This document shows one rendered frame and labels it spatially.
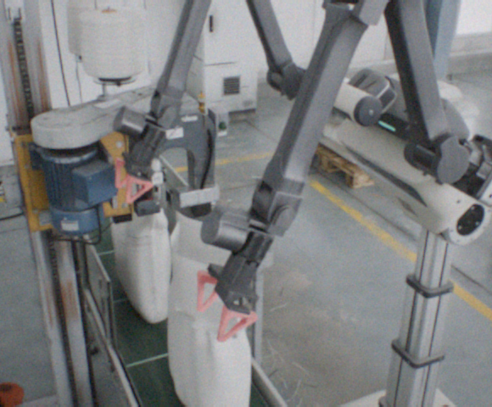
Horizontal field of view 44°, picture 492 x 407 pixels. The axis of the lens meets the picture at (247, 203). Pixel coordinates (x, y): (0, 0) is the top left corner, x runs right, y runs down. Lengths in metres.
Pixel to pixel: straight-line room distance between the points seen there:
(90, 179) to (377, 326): 2.00
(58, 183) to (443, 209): 1.01
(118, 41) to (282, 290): 2.12
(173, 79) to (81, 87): 3.21
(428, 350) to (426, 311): 0.16
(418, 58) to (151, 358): 1.67
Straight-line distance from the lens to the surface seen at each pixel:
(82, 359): 2.38
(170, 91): 1.54
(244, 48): 5.87
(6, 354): 3.19
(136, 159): 1.57
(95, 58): 1.66
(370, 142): 1.59
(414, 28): 1.08
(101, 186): 1.68
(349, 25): 0.99
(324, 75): 1.00
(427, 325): 1.93
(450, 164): 1.20
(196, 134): 2.00
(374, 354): 3.08
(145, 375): 2.36
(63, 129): 1.65
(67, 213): 1.77
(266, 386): 2.25
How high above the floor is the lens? 1.96
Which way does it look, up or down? 27 degrees down
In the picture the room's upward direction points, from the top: 1 degrees clockwise
